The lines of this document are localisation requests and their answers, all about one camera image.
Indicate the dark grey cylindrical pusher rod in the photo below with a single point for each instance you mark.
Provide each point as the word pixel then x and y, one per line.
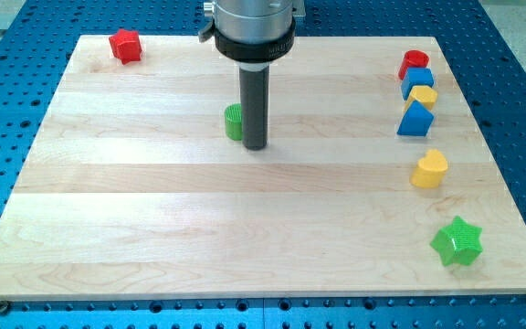
pixel 253 79

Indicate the red cylinder block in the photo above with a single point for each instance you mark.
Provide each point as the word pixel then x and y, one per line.
pixel 413 58

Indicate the green star block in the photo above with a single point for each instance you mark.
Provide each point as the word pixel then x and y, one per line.
pixel 458 243

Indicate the light wooden board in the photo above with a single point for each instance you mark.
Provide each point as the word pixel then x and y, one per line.
pixel 131 189

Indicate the blue cube block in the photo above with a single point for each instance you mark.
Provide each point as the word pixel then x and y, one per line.
pixel 414 77

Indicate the green cylinder block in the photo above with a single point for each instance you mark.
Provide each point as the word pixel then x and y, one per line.
pixel 233 121

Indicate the yellow hexagon block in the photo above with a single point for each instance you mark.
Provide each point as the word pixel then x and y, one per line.
pixel 424 94

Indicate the red star block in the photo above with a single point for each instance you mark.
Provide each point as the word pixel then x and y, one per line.
pixel 126 46

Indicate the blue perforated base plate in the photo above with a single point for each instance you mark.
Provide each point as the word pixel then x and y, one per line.
pixel 36 42

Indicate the blue triangle block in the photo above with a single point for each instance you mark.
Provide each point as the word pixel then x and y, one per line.
pixel 416 121

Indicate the yellow heart block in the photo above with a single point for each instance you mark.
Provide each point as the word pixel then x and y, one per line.
pixel 430 170

